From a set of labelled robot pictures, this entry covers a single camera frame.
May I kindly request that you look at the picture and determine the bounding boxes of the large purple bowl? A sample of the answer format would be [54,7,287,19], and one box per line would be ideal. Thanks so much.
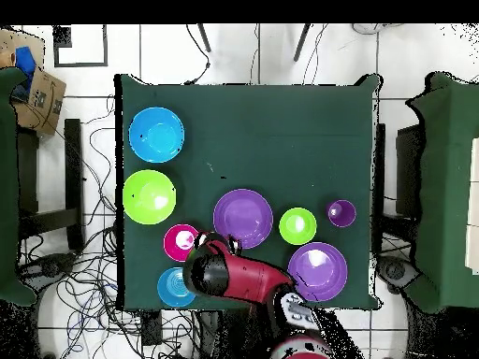
[286,241,349,303]
[212,188,275,251]

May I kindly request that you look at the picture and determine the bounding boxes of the small green bowl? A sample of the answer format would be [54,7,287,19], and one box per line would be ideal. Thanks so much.
[278,207,318,247]

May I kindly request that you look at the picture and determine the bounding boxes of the large green bowl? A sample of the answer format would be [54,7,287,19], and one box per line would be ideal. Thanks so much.
[122,169,178,226]

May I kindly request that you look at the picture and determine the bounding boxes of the dark green tablecloth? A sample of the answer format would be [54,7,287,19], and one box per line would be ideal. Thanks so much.
[113,73,384,312]

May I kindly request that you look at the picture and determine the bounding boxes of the small red bowl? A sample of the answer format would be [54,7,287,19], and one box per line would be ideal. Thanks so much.
[163,223,200,263]

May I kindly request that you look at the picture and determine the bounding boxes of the purple cup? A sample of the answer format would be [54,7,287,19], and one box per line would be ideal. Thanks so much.
[325,198,357,228]

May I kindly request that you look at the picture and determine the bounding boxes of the large blue bowl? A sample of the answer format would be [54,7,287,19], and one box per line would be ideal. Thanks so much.
[127,107,186,165]

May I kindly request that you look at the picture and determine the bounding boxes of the small blue bowl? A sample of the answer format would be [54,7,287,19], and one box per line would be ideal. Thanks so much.
[156,266,197,309]

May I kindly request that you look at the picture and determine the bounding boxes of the black power box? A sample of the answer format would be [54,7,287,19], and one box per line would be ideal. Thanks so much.
[140,309,163,346]

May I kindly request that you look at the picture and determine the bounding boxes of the black tripod leg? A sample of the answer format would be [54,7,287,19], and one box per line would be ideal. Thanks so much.
[196,23,212,53]
[292,23,312,63]

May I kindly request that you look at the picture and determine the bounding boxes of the dark grey equipment base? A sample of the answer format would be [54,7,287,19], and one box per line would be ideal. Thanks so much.
[375,255,420,294]
[20,251,78,291]

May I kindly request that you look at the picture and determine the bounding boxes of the green clothed side table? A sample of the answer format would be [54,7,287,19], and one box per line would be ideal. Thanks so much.
[0,65,38,308]
[405,71,479,314]

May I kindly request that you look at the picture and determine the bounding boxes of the brown cardboard box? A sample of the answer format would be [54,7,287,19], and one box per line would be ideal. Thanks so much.
[9,66,67,136]

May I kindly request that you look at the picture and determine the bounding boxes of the blue plastic item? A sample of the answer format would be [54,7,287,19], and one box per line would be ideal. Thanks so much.
[13,46,37,89]

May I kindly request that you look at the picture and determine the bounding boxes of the black chair frame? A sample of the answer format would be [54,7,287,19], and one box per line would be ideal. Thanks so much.
[16,118,86,251]

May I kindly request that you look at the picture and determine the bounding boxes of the tangle of floor cables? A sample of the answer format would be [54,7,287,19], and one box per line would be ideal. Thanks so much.
[18,93,205,359]

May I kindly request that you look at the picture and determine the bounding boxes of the black square floor frame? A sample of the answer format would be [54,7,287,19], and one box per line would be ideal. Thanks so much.
[52,24,109,68]

